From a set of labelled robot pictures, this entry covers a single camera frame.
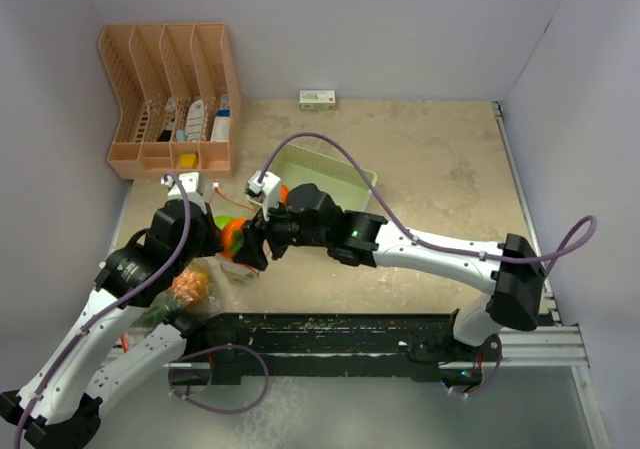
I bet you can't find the green plastic basket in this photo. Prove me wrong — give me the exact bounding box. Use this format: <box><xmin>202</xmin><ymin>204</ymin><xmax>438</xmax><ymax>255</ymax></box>
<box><xmin>269</xmin><ymin>144</ymin><xmax>372</xmax><ymax>211</ymax></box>

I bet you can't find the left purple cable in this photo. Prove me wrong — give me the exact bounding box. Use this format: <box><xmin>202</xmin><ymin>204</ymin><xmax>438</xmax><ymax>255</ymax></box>
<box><xmin>12</xmin><ymin>172</ymin><xmax>194</xmax><ymax>449</ymax></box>

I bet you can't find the green toy lime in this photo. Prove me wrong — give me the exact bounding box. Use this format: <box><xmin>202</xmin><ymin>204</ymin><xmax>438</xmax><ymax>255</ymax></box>
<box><xmin>214</xmin><ymin>215</ymin><xmax>234</xmax><ymax>229</ymax></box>

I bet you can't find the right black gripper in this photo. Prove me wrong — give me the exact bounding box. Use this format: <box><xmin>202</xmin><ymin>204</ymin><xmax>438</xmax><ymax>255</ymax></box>
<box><xmin>236</xmin><ymin>189</ymin><xmax>330</xmax><ymax>268</ymax></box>

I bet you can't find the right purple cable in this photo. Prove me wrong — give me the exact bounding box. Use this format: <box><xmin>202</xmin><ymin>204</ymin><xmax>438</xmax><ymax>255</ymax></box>
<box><xmin>262</xmin><ymin>132</ymin><xmax>598</xmax><ymax>273</ymax></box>

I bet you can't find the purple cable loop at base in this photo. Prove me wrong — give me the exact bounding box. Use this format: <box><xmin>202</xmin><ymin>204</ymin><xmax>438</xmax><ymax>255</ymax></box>
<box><xmin>167</xmin><ymin>343</ymin><xmax>272</xmax><ymax>415</ymax></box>

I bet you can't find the toy pineapple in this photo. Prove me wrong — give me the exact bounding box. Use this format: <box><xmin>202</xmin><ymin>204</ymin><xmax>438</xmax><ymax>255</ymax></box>
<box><xmin>134</xmin><ymin>263</ymin><xmax>213</xmax><ymax>328</ymax></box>

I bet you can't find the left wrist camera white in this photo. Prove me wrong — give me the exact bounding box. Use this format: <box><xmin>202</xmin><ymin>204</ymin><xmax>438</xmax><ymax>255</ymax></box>
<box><xmin>161</xmin><ymin>172</ymin><xmax>208</xmax><ymax>213</ymax></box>

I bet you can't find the small white green box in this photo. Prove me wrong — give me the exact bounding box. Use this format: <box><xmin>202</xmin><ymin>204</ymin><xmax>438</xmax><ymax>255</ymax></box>
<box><xmin>298</xmin><ymin>90</ymin><xmax>336</xmax><ymax>111</ymax></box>

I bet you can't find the pink desk organizer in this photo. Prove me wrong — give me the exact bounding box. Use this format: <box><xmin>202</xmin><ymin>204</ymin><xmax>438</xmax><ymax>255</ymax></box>
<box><xmin>98</xmin><ymin>23</ymin><xmax>243</xmax><ymax>180</ymax></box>

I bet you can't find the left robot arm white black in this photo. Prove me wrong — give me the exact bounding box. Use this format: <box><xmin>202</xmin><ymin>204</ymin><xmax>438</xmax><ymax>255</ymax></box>
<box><xmin>1</xmin><ymin>200</ymin><xmax>222</xmax><ymax>448</ymax></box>

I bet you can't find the clear zip bag orange zipper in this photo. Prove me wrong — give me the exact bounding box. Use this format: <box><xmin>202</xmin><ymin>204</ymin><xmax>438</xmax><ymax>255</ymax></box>
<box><xmin>117</xmin><ymin>263</ymin><xmax>224</xmax><ymax>345</ymax></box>

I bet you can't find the orange toy fruit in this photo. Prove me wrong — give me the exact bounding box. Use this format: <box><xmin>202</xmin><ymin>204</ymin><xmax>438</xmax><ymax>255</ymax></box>
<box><xmin>280</xmin><ymin>185</ymin><xmax>289</xmax><ymax>204</ymax></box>
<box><xmin>221</xmin><ymin>218</ymin><xmax>247</xmax><ymax>259</ymax></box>

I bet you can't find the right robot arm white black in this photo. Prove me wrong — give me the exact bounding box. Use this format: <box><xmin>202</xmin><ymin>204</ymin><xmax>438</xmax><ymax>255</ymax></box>
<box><xmin>223</xmin><ymin>183</ymin><xmax>546</xmax><ymax>360</ymax></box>

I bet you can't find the yellow block in organizer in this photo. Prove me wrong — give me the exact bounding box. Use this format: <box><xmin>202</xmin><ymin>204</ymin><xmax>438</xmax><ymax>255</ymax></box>
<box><xmin>178</xmin><ymin>153</ymin><xmax>198</xmax><ymax>169</ymax></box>

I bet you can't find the white blue box in organizer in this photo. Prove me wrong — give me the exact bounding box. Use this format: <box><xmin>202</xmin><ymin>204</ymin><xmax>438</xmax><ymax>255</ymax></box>
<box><xmin>209</xmin><ymin>94</ymin><xmax>231</xmax><ymax>142</ymax></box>

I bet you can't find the white tube in organizer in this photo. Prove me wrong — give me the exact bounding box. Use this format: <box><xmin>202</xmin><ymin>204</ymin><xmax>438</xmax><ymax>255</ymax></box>
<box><xmin>184</xmin><ymin>99</ymin><xmax>205</xmax><ymax>142</ymax></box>

